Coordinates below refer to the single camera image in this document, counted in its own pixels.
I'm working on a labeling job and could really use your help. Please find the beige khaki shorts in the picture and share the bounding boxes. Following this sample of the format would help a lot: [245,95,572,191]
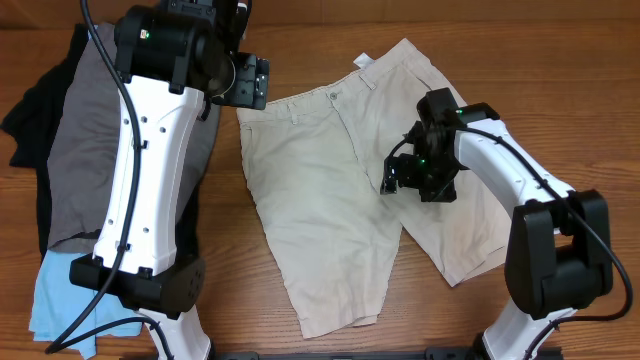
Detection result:
[237,40,510,339]

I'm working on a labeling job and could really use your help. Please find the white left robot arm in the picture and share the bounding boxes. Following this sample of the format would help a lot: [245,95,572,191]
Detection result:
[69,1,269,359]

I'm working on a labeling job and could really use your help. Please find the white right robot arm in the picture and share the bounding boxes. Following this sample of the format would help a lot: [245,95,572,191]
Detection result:
[380,96,617,359]

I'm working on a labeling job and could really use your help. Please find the grey shorts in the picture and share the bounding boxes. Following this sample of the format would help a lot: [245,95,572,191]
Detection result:
[47,42,220,260]

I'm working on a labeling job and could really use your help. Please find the black garment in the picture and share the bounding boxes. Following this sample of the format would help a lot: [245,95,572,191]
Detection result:
[0,23,201,259]

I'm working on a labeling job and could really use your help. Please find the light blue garment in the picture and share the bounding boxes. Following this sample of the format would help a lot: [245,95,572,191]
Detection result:
[29,251,135,342]

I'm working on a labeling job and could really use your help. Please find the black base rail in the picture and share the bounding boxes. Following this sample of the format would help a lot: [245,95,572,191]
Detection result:
[209,345,565,360]

